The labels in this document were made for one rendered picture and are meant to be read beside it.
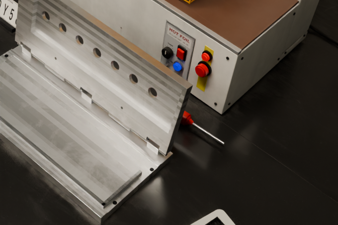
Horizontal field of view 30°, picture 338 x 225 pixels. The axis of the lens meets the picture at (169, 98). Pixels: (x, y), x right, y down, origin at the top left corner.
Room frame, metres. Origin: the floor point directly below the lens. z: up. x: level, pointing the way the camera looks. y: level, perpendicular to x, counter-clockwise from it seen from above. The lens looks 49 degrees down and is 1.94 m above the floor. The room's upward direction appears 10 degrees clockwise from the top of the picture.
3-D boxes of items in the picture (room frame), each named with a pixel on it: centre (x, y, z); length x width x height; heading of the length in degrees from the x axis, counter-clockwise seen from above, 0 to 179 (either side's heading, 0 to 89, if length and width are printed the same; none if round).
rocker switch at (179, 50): (0.95, -0.01, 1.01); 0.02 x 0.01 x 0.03; 57
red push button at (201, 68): (0.92, -0.06, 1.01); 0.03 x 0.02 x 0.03; 57
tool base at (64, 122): (0.79, 0.21, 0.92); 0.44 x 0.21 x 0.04; 57
